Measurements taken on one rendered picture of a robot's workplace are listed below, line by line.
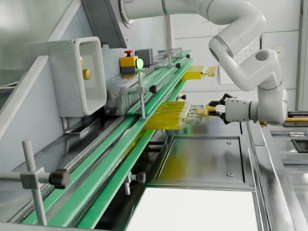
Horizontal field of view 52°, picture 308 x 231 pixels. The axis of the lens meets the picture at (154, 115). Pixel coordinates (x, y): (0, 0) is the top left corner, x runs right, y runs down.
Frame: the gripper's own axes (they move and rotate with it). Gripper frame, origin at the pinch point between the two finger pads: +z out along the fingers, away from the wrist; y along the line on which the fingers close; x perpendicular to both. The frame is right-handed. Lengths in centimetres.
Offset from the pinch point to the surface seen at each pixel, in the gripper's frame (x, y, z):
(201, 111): 7.8, 0.8, 2.7
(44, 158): 74, 7, 21
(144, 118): 34.7, 5.2, 14.1
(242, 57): -558, -49, 106
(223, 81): -547, -100, 144
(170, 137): 7.3, -12.2, 17.7
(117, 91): 36.7, 14.8, 22.7
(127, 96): 28.4, 11.0, 24.2
